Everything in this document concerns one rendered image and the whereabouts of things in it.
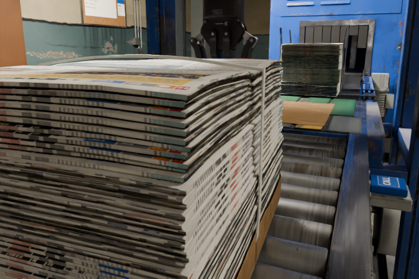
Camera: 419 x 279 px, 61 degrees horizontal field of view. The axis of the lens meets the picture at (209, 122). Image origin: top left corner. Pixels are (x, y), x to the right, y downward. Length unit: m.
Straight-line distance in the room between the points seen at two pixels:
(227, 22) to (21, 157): 0.46
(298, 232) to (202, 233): 0.32
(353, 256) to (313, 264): 0.05
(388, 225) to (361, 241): 0.98
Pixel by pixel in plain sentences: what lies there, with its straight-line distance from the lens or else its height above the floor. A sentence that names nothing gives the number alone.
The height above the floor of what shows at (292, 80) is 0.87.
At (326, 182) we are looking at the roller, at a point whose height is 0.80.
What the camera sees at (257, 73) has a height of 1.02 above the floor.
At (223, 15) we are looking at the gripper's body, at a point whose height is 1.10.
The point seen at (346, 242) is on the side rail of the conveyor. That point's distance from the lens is 0.52.
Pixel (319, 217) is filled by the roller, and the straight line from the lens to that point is 0.60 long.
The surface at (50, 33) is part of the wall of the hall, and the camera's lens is 4.41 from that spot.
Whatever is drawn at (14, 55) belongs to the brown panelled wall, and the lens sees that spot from 3.98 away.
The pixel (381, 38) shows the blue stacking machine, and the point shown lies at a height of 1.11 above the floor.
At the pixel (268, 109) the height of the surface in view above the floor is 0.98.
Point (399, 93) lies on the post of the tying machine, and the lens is 1.72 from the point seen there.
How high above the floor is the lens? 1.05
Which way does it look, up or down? 12 degrees down
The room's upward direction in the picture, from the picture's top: straight up
